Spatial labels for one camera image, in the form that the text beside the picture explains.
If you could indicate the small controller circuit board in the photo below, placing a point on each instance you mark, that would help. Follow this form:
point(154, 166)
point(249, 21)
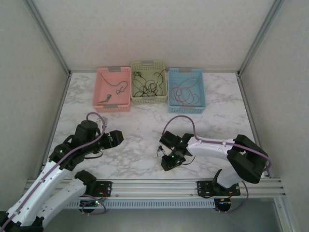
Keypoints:
point(223, 203)
point(90, 204)

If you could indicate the aluminium mounting rail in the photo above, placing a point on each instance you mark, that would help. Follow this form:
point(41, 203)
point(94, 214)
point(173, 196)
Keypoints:
point(154, 187)

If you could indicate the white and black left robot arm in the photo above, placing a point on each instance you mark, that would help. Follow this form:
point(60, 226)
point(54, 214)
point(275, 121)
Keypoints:
point(67, 195)

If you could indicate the green plastic basket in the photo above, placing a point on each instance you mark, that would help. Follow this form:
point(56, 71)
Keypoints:
point(138, 101)

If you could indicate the aluminium lower frame bar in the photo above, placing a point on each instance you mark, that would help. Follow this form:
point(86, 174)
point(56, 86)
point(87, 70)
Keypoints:
point(281, 215)

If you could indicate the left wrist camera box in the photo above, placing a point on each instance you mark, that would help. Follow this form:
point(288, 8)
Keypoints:
point(103, 120)

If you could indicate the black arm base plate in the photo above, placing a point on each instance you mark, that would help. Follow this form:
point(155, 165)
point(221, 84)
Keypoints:
point(106, 187)
point(204, 187)

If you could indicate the aluminium frame corner post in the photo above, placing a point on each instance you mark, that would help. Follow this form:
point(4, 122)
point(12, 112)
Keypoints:
point(259, 36)
point(49, 36)

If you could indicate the pink plastic basket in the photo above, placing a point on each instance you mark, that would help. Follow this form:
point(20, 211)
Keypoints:
point(113, 77)

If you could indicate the blue plastic basket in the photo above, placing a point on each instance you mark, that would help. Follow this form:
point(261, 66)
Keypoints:
point(186, 110)

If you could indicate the aluminium table back rail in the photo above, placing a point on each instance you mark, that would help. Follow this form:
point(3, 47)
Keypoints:
point(217, 71)

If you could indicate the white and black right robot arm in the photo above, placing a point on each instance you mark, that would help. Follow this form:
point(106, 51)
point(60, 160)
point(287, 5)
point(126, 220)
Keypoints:
point(207, 149)

